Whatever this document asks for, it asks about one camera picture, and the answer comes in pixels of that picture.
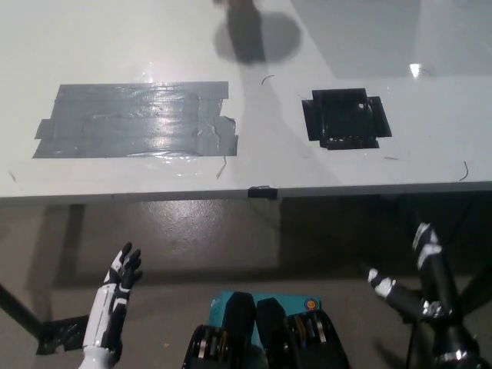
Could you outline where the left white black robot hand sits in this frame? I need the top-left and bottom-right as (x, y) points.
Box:
(81, 241), (144, 354)

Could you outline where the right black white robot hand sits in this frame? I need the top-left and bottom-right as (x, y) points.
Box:
(360, 221), (458, 328)

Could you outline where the black floor tape patch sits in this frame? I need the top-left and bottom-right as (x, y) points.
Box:
(35, 314), (91, 355)

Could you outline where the small black tape piece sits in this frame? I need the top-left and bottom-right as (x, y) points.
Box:
(248, 185), (278, 200)

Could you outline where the grey duct tape patch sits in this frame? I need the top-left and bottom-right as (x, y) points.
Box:
(32, 80), (240, 159)

